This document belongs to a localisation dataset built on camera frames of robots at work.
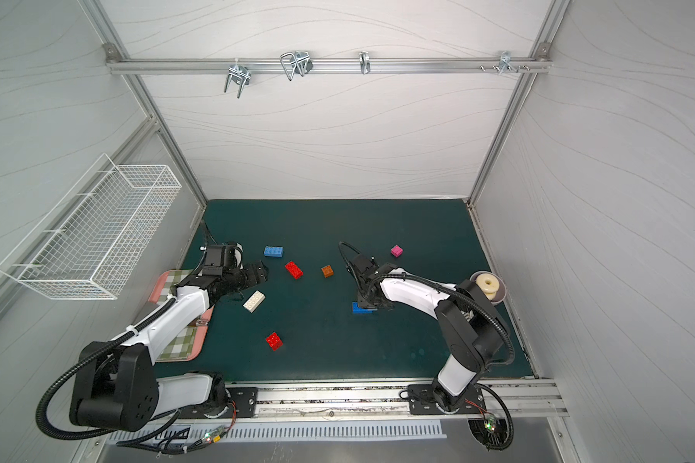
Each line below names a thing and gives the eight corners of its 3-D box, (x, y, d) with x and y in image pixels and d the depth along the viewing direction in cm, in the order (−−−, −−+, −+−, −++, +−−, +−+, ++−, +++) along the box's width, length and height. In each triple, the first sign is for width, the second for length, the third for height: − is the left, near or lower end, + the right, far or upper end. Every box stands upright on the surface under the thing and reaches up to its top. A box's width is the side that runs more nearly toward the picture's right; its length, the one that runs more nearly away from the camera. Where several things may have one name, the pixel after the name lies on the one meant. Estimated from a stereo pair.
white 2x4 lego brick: (246, 309, 94) (243, 304, 91) (259, 294, 97) (256, 289, 94) (253, 313, 93) (250, 309, 90) (266, 298, 96) (263, 293, 93)
